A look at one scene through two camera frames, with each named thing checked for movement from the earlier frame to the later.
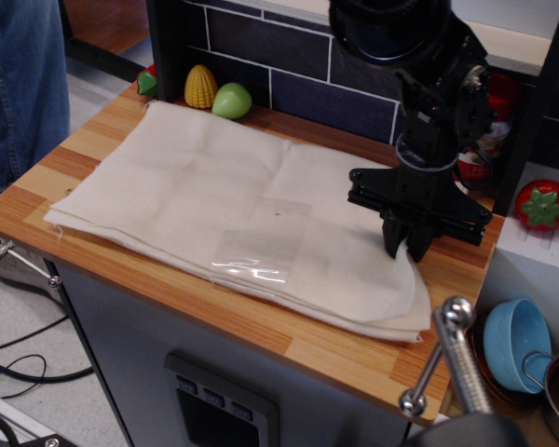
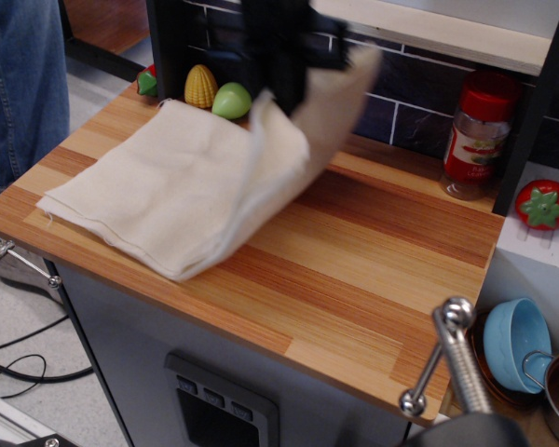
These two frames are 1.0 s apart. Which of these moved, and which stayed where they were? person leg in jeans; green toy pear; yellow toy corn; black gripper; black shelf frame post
Moved: black gripper
Stayed: green toy pear; yellow toy corn; person leg in jeans; black shelf frame post
